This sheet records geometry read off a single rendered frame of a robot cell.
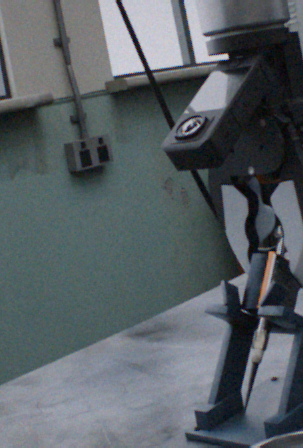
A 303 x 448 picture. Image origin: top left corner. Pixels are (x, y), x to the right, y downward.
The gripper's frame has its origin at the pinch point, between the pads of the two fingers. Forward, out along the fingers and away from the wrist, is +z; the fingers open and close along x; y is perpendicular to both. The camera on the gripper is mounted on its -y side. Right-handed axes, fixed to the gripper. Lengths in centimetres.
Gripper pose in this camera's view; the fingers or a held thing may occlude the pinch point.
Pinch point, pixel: (274, 275)
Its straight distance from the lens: 67.6
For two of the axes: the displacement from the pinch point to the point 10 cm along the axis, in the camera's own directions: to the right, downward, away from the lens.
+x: -7.1, 0.3, 7.0
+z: 1.9, 9.7, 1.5
